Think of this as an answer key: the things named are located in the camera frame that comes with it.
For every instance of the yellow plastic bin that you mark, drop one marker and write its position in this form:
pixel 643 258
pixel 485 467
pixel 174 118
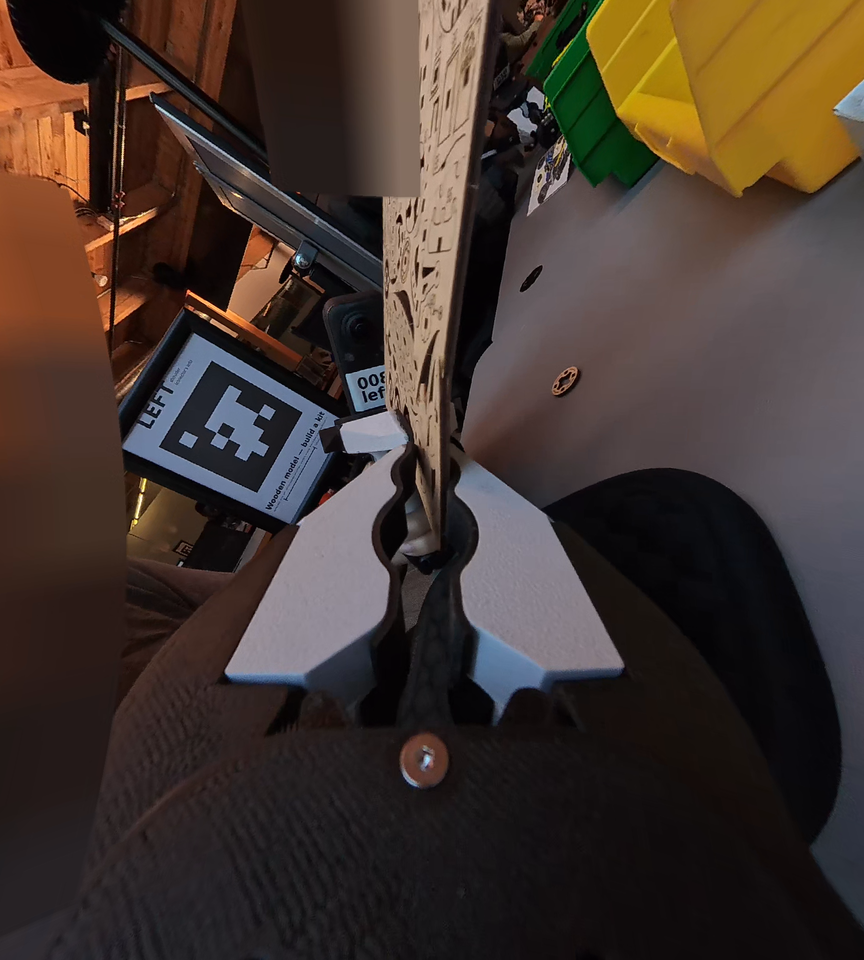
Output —
pixel 641 67
pixel 761 90

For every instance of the green plastic bin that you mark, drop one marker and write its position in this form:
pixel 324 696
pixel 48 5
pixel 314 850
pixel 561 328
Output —
pixel 559 37
pixel 597 127

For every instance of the black round textured pad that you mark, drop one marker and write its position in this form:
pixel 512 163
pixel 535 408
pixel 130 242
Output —
pixel 701 600

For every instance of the grey desk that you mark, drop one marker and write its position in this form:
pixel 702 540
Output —
pixel 664 337

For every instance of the toy car instruction sheet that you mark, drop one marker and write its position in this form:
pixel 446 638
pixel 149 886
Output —
pixel 550 176

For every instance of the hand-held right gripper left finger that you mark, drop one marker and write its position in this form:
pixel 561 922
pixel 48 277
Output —
pixel 312 592

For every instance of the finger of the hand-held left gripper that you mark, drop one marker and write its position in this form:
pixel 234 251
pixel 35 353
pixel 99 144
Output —
pixel 372 433

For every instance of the laser-cut wooden parts sheet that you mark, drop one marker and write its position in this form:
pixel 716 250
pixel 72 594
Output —
pixel 432 300

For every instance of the framed marker sign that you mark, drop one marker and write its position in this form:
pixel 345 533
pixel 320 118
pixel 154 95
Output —
pixel 214 427

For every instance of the small wooden gear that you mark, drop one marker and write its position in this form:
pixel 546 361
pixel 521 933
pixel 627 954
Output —
pixel 556 382

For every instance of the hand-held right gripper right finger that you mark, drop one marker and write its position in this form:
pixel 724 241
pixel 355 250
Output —
pixel 537 592

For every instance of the person's dark shirt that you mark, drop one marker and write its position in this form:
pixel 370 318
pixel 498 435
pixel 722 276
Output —
pixel 177 600

